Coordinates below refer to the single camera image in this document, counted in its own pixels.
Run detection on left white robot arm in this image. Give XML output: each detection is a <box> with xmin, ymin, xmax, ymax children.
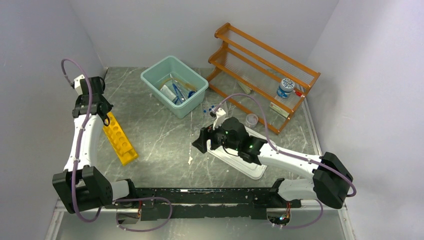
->
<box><xmin>52</xmin><ymin>75</ymin><xmax>139</xmax><ymax>214</ymax></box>

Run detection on white green small box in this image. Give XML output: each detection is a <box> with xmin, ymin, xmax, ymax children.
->
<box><xmin>269</xmin><ymin>102</ymin><xmax>289</xmax><ymax>118</ymax></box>

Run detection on clear round plastic container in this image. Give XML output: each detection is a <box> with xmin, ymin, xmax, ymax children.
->
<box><xmin>244</xmin><ymin>113</ymin><xmax>259</xmax><ymax>129</ymax></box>

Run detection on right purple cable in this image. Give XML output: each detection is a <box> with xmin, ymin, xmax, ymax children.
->
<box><xmin>211</xmin><ymin>93</ymin><xmax>358</xmax><ymax>230</ymax></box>

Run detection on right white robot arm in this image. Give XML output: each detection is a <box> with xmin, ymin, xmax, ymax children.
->
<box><xmin>192</xmin><ymin>117</ymin><xmax>353</xmax><ymax>209</ymax></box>

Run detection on blue safety glasses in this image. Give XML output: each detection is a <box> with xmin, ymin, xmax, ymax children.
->
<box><xmin>172</xmin><ymin>83</ymin><xmax>188</xmax><ymax>105</ymax></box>

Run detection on small white plastic bag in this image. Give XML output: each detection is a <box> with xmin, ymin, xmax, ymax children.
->
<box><xmin>159</xmin><ymin>85</ymin><xmax>178</xmax><ymax>103</ymax></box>

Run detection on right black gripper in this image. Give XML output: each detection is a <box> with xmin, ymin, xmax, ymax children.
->
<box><xmin>192</xmin><ymin>117</ymin><xmax>240</xmax><ymax>153</ymax></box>

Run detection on light green plastic bin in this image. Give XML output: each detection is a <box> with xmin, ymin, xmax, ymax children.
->
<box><xmin>140</xmin><ymin>55</ymin><xmax>209</xmax><ymax>119</ymax></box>

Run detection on yellow rubber tubing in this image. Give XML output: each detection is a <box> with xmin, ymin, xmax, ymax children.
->
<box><xmin>159</xmin><ymin>77</ymin><xmax>198</xmax><ymax>92</ymax></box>

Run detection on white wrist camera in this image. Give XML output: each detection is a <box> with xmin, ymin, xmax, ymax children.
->
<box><xmin>73</xmin><ymin>74</ymin><xmax>85</xmax><ymax>95</ymax></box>
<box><xmin>211</xmin><ymin>102</ymin><xmax>229</xmax><ymax>130</ymax></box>

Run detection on blue item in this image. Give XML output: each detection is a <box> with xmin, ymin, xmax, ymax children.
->
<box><xmin>187</xmin><ymin>90</ymin><xmax>196</xmax><ymax>99</ymax></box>

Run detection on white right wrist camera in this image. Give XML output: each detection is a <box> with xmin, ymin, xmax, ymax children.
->
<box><xmin>211</xmin><ymin>102</ymin><xmax>229</xmax><ymax>130</ymax></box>

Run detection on orange wooden shelf rack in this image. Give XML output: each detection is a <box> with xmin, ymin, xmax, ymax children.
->
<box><xmin>206</xmin><ymin>22</ymin><xmax>321</xmax><ymax>135</ymax></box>

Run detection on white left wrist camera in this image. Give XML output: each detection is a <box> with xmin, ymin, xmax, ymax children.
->
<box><xmin>73</xmin><ymin>74</ymin><xmax>85</xmax><ymax>95</ymax></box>

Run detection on yellow test tube rack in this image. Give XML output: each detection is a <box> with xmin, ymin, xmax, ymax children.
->
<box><xmin>103</xmin><ymin>112</ymin><xmax>139</xmax><ymax>166</ymax></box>

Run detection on black mounting rail base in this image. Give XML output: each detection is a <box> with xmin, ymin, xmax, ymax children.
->
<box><xmin>106</xmin><ymin>187</ymin><xmax>302</xmax><ymax>221</ymax></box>

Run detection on blue white lidded jar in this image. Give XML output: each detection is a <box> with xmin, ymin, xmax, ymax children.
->
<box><xmin>276</xmin><ymin>78</ymin><xmax>295</xmax><ymax>98</ymax></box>

